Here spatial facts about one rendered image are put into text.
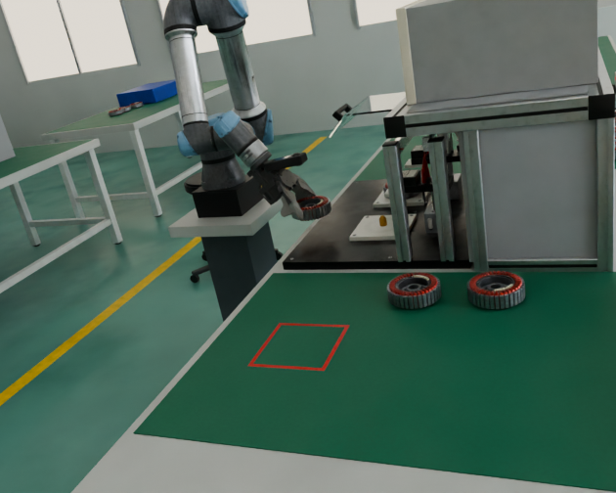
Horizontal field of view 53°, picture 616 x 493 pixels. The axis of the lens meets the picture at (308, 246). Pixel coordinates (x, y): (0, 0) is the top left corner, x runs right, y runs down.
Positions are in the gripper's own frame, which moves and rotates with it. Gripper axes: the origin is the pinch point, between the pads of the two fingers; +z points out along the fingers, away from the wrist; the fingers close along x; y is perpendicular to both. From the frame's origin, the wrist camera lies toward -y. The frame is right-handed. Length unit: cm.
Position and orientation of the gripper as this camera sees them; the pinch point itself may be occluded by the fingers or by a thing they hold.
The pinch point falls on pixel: (313, 208)
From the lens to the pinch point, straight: 171.2
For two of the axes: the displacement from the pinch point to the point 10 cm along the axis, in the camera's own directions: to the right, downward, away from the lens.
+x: -3.5, 4.2, -8.4
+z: 6.7, 7.4, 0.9
